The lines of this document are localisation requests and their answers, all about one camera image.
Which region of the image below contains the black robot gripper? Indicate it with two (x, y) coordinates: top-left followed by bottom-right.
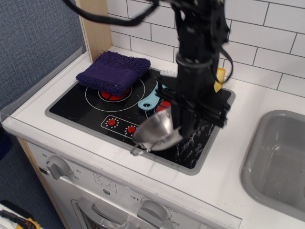
(157, 63), (230, 138)

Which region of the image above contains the stainless steel bowl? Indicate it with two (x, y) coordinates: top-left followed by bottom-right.
(130, 108), (183, 156)

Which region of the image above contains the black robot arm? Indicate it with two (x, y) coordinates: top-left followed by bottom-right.
(157, 0), (230, 138)

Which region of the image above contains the black toy cooktop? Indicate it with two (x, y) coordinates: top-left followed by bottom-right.
(45, 67), (236, 176)

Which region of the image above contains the light blue dish brush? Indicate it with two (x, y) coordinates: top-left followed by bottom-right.
(138, 70), (177, 111)

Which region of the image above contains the yellow cheese wedge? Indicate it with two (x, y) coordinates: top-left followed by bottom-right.
(214, 68), (225, 93)

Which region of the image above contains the purple folded cloth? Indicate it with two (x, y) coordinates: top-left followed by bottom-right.
(76, 51), (151, 96)

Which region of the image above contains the grey sink basin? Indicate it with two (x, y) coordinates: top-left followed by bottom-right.
(241, 110), (305, 221)

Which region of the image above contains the grey right oven knob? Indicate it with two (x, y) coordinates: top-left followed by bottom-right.
(137, 200), (168, 229)

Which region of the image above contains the grey oven knob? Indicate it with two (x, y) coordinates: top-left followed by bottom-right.
(137, 200), (168, 229)
(46, 156), (70, 180)

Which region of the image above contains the white toy oven front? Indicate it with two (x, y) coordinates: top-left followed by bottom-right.
(29, 143), (241, 229)

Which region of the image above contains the grey left oven knob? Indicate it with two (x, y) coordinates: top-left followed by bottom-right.
(46, 156), (70, 180)

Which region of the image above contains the yellow black object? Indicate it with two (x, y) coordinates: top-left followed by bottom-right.
(0, 210), (41, 229)

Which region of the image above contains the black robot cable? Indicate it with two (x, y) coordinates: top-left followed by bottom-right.
(62, 0), (234, 84)

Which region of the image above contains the wooden side post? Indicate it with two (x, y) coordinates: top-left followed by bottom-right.
(75, 0), (112, 63)

